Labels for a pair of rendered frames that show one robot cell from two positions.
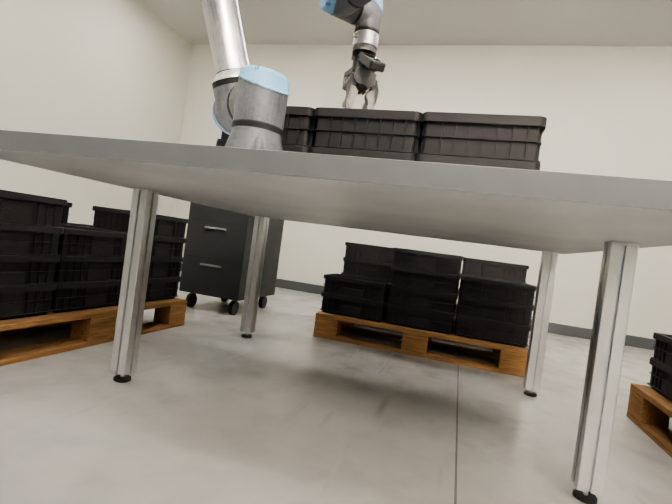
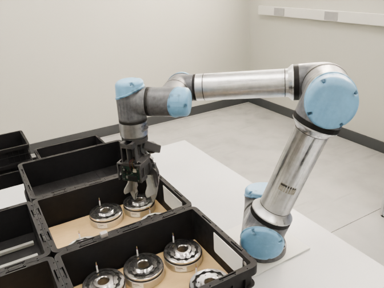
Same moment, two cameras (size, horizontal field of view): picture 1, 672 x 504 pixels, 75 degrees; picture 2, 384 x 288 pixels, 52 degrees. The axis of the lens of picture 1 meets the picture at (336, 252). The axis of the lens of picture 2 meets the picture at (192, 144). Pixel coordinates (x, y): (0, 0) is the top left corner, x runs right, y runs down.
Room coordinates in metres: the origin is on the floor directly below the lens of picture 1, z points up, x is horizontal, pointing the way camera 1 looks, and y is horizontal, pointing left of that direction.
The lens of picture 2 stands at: (1.93, 0.80, 1.55)
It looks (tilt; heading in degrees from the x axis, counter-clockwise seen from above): 24 degrees down; 224
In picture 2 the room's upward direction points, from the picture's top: 3 degrees counter-clockwise
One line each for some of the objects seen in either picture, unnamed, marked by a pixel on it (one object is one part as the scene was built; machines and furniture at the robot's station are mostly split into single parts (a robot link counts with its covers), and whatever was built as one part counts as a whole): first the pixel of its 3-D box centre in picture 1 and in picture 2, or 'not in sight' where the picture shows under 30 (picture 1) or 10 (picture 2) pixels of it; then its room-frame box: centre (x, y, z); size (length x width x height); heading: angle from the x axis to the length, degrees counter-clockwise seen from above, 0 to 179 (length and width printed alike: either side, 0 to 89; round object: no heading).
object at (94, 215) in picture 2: not in sight; (106, 211); (1.36, -0.15, 0.86); 0.10 x 0.10 x 0.01
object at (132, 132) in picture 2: (364, 43); (134, 128); (1.32, 0.00, 1.17); 0.08 x 0.08 x 0.05
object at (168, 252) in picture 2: not in sight; (182, 251); (1.34, 0.17, 0.86); 0.10 x 0.10 x 0.01
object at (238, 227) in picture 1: (235, 247); not in sight; (3.24, 0.74, 0.45); 0.62 x 0.45 x 0.90; 164
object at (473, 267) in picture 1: (489, 294); not in sight; (2.95, -1.06, 0.37); 0.40 x 0.30 x 0.45; 74
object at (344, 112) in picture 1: (379, 134); (111, 206); (1.38, -0.08, 0.92); 0.40 x 0.30 x 0.02; 163
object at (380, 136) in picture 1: (377, 150); (112, 220); (1.38, -0.08, 0.87); 0.40 x 0.30 x 0.11; 163
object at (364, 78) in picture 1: (360, 71); (135, 156); (1.33, 0.00, 1.09); 0.09 x 0.08 x 0.12; 23
